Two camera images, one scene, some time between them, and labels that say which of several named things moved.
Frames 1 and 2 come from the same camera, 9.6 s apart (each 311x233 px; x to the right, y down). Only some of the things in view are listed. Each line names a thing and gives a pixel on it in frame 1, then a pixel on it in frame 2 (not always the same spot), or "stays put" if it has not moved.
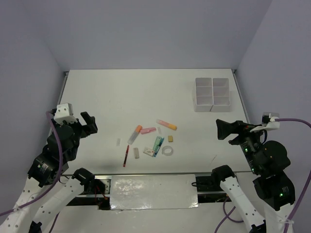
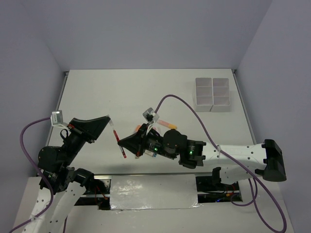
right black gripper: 223,127 → 135,143
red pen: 126,156 → 120,146
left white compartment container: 204,96 stays put
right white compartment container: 220,95 stays put
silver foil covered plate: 152,191 stays put
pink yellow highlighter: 166,124 stays put
